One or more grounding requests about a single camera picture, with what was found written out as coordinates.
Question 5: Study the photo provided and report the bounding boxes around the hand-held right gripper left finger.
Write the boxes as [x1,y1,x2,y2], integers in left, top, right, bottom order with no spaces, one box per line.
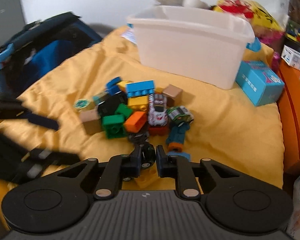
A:
[57,145,143,200]

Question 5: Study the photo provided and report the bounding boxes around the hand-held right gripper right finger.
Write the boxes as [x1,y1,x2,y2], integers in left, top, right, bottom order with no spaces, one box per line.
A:
[156,145,243,199]

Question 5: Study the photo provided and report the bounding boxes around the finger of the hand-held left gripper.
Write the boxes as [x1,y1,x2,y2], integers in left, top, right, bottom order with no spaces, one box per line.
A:
[22,149,80,167]
[0,101,59,130]

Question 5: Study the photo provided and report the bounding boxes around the black toy car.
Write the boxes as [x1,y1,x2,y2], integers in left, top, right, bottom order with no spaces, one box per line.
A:
[140,141,157,169]
[97,95,128,117]

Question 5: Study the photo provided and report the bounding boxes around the teal orange toy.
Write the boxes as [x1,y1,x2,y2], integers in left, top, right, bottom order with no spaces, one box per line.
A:
[166,124,190,153]

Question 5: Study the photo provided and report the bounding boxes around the green toy car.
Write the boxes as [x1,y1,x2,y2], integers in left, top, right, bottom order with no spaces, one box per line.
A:
[166,106,194,127]

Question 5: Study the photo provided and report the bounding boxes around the white plastic bin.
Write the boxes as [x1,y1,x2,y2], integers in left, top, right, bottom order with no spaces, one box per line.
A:
[127,6,262,90]

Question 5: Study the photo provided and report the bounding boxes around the yellow brick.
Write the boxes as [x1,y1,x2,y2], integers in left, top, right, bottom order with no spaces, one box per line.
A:
[136,167,160,188]
[116,80,133,92]
[127,96,149,112]

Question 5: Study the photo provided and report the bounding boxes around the small blue toy piece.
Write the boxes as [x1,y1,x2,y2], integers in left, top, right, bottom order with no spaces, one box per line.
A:
[169,151,190,162]

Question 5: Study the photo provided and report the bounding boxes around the dark grey toy car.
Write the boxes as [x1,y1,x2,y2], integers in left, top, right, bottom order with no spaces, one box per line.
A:
[127,131,149,143]

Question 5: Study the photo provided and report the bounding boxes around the red brick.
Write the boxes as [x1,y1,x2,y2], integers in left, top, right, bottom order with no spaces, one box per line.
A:
[148,125,170,137]

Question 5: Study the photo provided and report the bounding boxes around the orange brick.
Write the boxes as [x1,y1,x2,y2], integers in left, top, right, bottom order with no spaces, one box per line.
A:
[124,111,148,133]

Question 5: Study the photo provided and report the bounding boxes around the large green brick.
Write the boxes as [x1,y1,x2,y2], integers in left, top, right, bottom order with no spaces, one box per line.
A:
[102,114,127,139]

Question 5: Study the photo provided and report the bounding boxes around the round green white block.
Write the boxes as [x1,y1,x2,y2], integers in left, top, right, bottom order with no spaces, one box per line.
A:
[74,98,90,112]

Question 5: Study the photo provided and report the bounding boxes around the brown cube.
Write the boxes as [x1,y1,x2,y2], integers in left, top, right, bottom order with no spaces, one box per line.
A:
[79,109,103,135]
[162,84,183,105]

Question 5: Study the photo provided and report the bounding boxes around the white red toy car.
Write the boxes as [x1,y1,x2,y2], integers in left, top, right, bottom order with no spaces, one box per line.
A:
[148,94,169,127]

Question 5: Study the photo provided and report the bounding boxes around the small green brick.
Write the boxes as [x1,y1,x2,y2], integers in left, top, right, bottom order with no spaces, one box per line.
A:
[115,104,133,119]

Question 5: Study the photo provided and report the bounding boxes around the dark blue bag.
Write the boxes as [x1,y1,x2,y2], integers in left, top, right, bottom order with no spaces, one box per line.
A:
[0,12,103,100]

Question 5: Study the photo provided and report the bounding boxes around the yellow blanket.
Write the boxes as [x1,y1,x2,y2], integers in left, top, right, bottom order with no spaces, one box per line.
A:
[0,26,284,233]

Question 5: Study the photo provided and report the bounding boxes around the large blue brick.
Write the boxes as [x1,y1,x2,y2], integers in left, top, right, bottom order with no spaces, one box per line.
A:
[126,80,157,98]

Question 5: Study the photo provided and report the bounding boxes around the small blue brick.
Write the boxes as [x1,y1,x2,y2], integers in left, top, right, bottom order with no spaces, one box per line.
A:
[105,77,123,95]

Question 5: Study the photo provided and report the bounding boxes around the grey cabinet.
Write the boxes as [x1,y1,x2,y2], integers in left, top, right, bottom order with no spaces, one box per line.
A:
[0,0,27,47]

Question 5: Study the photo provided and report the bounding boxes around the light blue box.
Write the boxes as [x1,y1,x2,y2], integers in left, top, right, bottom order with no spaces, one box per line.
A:
[235,60,285,107]

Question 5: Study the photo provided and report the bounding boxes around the white paper packet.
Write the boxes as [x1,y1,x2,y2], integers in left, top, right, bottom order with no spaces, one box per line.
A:
[121,27,138,45]

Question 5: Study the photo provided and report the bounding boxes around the orange box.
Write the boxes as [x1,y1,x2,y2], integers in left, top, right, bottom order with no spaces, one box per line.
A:
[277,62,300,175]

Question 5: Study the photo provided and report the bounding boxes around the pink packet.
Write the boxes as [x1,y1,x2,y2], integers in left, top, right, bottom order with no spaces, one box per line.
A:
[255,30,285,65]

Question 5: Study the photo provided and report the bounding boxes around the small white carton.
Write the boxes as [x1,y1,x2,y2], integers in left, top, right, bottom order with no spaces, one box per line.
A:
[281,45,300,74]

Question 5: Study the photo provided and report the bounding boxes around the yellow red printed bag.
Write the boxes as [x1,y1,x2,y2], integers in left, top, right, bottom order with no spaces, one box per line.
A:
[210,0,285,45]

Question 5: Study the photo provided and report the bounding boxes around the colourful toy box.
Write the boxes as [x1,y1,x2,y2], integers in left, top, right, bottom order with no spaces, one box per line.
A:
[285,20,300,50]

